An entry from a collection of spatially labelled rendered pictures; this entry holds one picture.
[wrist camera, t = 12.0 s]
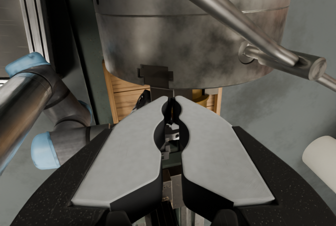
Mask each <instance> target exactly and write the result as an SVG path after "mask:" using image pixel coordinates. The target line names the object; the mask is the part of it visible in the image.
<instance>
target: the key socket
mask: <svg viewBox="0 0 336 226"><path fill-rule="evenodd" d="M247 44H250V45H252V44H251V43H249V42H248V41H246V40H245V41H244V42H243V43H242V44H241V46H240V48H239V51H238V58H239V60H240V62H241V63H249V62H251V61H252V60H253V59H254V58H252V57H247V56H245V55H243V52H244V50H245V48H246V46H247Z"/></svg>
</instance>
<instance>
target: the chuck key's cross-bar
mask: <svg viewBox="0 0 336 226"><path fill-rule="evenodd" d="M189 1H191V2H192V3H194V4H195V5H196V6H198V7H199V8H201V9H202V10H204V11H205V12H206V13H208V14H209V15H211V16H212V17H214V18H215V19H216V20H218V21H219V22H221V23H222V24H224V25H225V26H226V27H228V28H229V29H231V30H232V31H233V32H235V33H236V34H238V35H239V36H241V37H242V38H243V39H245V40H246V41H248V42H249V43H251V44H252V45H253V46H255V47H256V48H258V49H259V50H261V51H262V52H263V53H265V54H267V55H268V56H270V57H272V58H274V59H275V60H277V61H279V62H281V63H283V64H285V65H286V66H288V67H294V66H295V65H296V64H297V63H298V61H299V57H298V56H297V55H296V54H294V53H292V52H291V51H289V50H287V49H286V48H284V47H283V46H281V45H280V44H278V43H277V42H275V41H274V40H273V39H272V38H271V37H270V36H268V35H267V34H266V33H265V32H264V31H263V30H262V29H261V28H260V27H258V26H257V25H256V24H255V23H254V22H253V21H252V20H251V19H250V18H248V17H247V16H246V15H245V14H244V13H243V12H242V11H241V10H240V9H239V8H237V7H236V6H235V5H234V4H233V3H232V2H231V1H230V0H189ZM315 81H316V82H317V83H319V84H321V85H323V86H325V87H327V88H328V89H330V90H332V91H334V92H336V79H334V78H332V77H331V76H329V75H328V74H326V73H324V74H323V75H322V76H321V77H320V78H319V79H317V80H315Z"/></svg>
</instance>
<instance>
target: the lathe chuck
mask: <svg viewBox="0 0 336 226"><path fill-rule="evenodd" d="M288 11H289V6H286V7H282V8H276V9H269V10H260V11H248V12H243V13H244V14H245V15H246V16H247V17H248V18H250V19H251V20H252V21H253V22H254V23H255V24H256V25H257V26H258V27H260V28H261V29H262V30H263V31H264V32H265V33H266V34H267V35H268V36H270V37H271V38H272V39H273V40H274V41H275V42H277V43H278V44H280V45H281V43H282V38H283V34H284V29H285V24H286V20H287V15H288ZM95 15H96V20H97V25H98V30H99V36H100V41H101V46H102V51H103V57H104V62H105V67H106V69H107V70H108V72H109V73H111V74H112V75H114V76H115V77H117V78H119V79H121V80H124V81H127V82H130V83H133V84H137V85H142V86H144V85H145V80H144V76H140V68H142V67H143V65H153V66H168V71H173V79H171V80H170V81H169V82H168V84H169V89H186V90H189V89H212V88H221V87H228V86H234V85H239V84H243V83H247V82H251V81H254V80H257V79H259V78H261V77H263V76H265V75H267V74H269V73H270V72H272V71H273V70H274V68H271V67H268V66H265V65H262V64H260V63H259V62H258V59H255V58H254V59H253V60H252V61H251V62H249V63H241V62H240V60H239V57H238V52H239V48H240V46H241V44H242V43H243V42H244V41H245V39H243V38H242V37H241V36H239V35H238V34H236V33H235V32H233V31H232V30H231V29H229V28H228V27H226V26H225V25H224V24H222V23H221V22H219V21H218V20H216V19H215V18H214V17H212V16H211V15H209V14H198V15H166V16H122V15H104V14H98V13H95Z"/></svg>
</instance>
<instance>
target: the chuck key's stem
mask: <svg viewBox="0 0 336 226"><path fill-rule="evenodd" d="M289 51H291V52H292V53H294V54H296V55H297V56H298V57H299V60H298V63H297V64H296V65H295V66H294V67H288V66H286V65H285V64H283V63H281V62H279V61H277V60H275V59H274V58H272V57H270V56H268V55H267V54H265V53H263V52H262V51H261V50H259V49H258V48H256V47H255V46H253V45H250V44H247V46H246V48H245V50H244V52H243V55H245V56H247V57H252V58H255V59H258V62H259V63H260V64H262V65H265V66H268V67H271V68H274V69H277V70H280V71H283V72H286V73H289V74H292V75H295V76H298V77H301V78H304V79H307V80H310V81H315V80H317V79H319V78H320V77H321V76H322V75H323V74H324V72H325V70H326V68H327V61H326V59H325V58H324V57H319V56H315V55H311V54H306V53H302V52H297V51H293V50H289Z"/></svg>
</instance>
